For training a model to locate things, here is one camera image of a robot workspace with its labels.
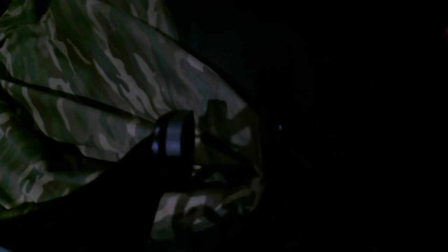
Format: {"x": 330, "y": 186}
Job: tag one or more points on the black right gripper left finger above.
{"x": 115, "y": 212}

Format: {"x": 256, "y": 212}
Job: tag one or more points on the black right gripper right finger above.
{"x": 324, "y": 208}

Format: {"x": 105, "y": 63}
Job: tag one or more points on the camouflage t-shirt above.
{"x": 84, "y": 81}

